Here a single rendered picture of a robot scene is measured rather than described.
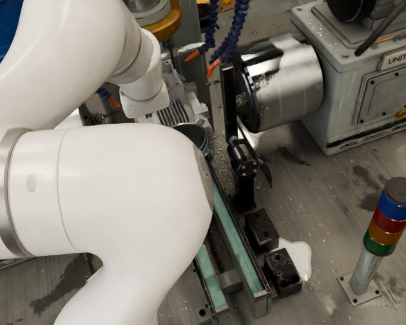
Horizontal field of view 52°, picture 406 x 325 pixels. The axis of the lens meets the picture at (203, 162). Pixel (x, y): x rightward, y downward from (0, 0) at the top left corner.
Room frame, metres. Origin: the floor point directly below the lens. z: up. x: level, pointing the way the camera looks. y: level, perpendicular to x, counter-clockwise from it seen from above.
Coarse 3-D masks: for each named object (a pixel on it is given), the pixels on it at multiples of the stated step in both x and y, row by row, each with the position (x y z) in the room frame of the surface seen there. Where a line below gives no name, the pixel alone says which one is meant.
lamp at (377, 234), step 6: (372, 216) 0.39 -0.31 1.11; (372, 222) 0.38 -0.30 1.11; (372, 228) 0.37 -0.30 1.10; (378, 228) 0.36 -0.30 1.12; (372, 234) 0.36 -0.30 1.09; (378, 234) 0.35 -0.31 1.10; (384, 234) 0.35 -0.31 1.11; (390, 234) 0.34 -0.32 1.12; (396, 234) 0.34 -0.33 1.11; (378, 240) 0.35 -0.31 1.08; (384, 240) 0.35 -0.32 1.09; (390, 240) 0.34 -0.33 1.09; (396, 240) 0.34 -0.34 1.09
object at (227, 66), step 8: (224, 64) 0.75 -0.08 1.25; (232, 64) 0.74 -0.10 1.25; (224, 72) 0.73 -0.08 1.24; (232, 72) 0.73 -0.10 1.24; (224, 80) 0.73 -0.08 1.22; (232, 80) 0.73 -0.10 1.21; (224, 88) 0.73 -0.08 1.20; (232, 88) 0.73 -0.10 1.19; (224, 96) 0.73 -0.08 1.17; (232, 96) 0.73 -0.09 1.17; (224, 104) 0.73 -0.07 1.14; (232, 104) 0.73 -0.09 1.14; (224, 112) 0.74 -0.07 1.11; (232, 112) 0.73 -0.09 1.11; (224, 120) 0.74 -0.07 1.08; (232, 120) 0.73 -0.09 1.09; (232, 128) 0.73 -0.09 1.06; (232, 136) 0.73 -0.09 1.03
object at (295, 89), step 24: (240, 48) 0.92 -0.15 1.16; (264, 48) 0.90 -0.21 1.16; (288, 48) 0.88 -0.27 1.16; (312, 48) 0.89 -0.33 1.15; (240, 72) 0.86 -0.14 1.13; (264, 72) 0.82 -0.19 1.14; (288, 72) 0.82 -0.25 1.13; (312, 72) 0.82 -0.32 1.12; (240, 96) 0.83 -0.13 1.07; (264, 96) 0.78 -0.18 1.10; (288, 96) 0.79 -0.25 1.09; (312, 96) 0.79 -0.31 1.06; (240, 120) 0.89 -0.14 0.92; (264, 120) 0.76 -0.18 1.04; (288, 120) 0.79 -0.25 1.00
